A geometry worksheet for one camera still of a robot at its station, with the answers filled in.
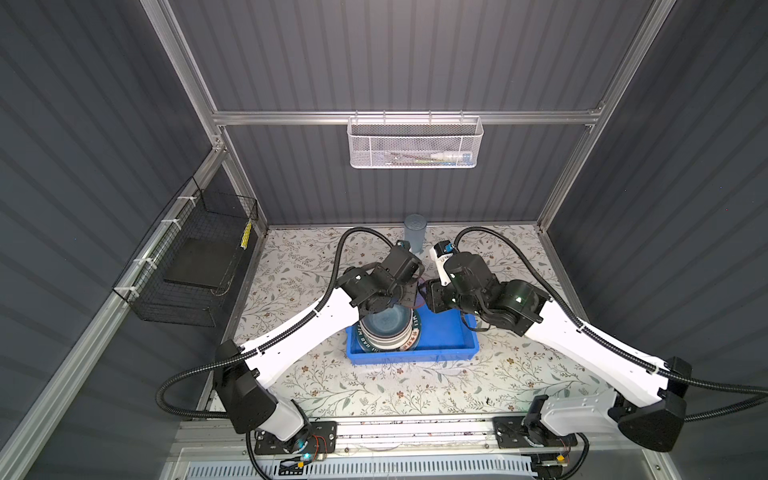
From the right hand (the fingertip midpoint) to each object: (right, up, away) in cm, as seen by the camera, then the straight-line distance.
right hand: (427, 289), depth 71 cm
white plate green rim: (-1, -16, +16) cm, 22 cm away
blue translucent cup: (0, +18, +39) cm, 43 cm away
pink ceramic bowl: (-11, -16, +10) cm, 21 cm away
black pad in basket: (-57, +6, +4) cm, 57 cm away
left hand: (-4, 0, +5) cm, 6 cm away
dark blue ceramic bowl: (-8, -11, +14) cm, 20 cm away
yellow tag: (-49, +13, +12) cm, 52 cm away
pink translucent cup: (-2, -2, -3) cm, 4 cm away
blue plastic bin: (+9, -16, +18) cm, 26 cm away
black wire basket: (-61, +20, +9) cm, 65 cm away
